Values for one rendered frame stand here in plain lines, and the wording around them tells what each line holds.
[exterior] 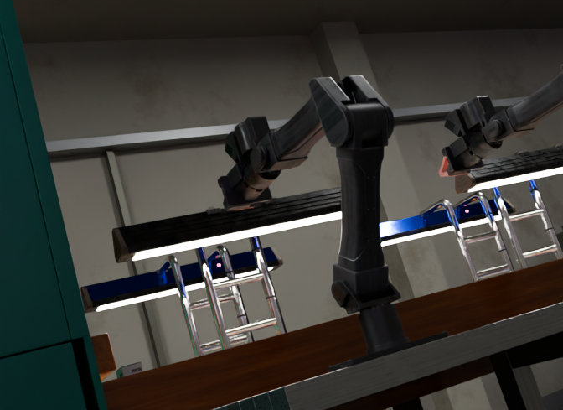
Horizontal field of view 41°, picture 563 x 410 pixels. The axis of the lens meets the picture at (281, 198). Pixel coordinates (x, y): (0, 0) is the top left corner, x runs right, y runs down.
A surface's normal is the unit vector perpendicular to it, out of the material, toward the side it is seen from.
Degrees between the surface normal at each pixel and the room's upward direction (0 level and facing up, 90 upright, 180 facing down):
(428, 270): 90
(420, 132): 90
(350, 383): 90
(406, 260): 90
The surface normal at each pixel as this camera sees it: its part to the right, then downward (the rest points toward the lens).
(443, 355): 0.44, -0.35
